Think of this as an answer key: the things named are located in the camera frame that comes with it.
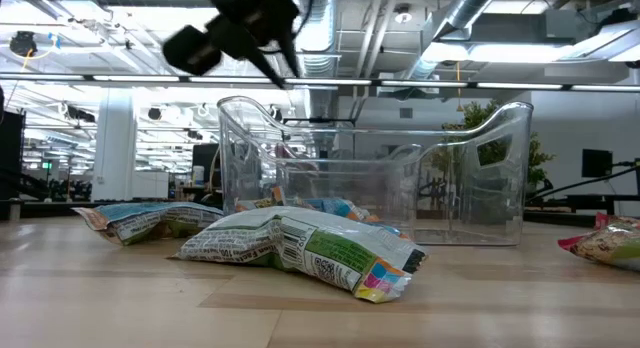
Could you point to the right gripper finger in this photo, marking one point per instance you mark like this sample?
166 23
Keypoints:
582 183

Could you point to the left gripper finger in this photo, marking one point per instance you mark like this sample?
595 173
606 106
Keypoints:
265 65
290 53

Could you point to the red granola bar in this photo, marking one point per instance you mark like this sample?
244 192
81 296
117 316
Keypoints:
610 248

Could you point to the small green potted plant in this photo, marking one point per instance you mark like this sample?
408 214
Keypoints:
540 163

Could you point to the clear plastic bin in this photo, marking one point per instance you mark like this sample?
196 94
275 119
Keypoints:
407 149
450 213

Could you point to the LED light bar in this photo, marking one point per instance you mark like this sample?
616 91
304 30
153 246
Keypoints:
425 84

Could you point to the white square pillar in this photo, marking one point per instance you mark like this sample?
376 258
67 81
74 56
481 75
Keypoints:
115 148

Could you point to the black ceiling device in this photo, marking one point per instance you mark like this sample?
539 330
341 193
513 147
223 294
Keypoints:
22 43

